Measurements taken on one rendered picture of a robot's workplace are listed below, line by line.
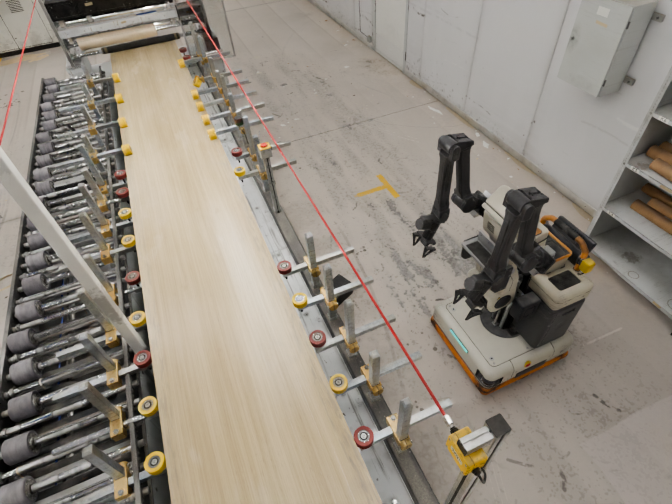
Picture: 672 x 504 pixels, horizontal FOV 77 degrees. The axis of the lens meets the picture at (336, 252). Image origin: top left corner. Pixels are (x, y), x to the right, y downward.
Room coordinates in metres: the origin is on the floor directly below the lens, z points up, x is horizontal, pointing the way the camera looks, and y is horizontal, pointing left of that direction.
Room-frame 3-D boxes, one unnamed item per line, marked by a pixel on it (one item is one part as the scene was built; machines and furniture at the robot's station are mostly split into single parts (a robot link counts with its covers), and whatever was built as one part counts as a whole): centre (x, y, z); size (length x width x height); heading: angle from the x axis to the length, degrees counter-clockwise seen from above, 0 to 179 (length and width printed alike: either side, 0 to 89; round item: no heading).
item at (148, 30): (5.02, 1.95, 1.05); 1.43 x 0.12 x 0.12; 110
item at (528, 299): (1.38, -0.90, 0.68); 0.28 x 0.27 x 0.25; 20
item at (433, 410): (0.68, -0.23, 0.82); 0.43 x 0.03 x 0.04; 110
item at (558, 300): (1.52, -1.12, 0.59); 0.55 x 0.34 x 0.83; 20
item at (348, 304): (1.10, -0.04, 0.90); 0.04 x 0.04 x 0.48; 20
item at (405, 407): (0.63, -0.20, 0.92); 0.04 x 0.04 x 0.48; 20
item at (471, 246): (1.40, -0.76, 0.99); 0.28 x 0.16 x 0.22; 20
